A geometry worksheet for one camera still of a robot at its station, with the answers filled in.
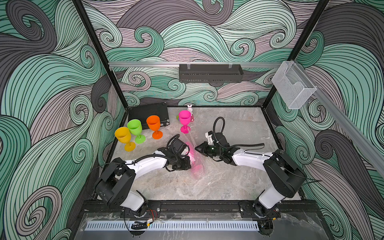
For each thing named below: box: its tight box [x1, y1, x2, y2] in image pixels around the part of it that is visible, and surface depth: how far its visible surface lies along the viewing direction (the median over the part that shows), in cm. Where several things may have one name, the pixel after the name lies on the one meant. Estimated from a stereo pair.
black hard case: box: [127, 102, 170, 130], surface depth 118 cm
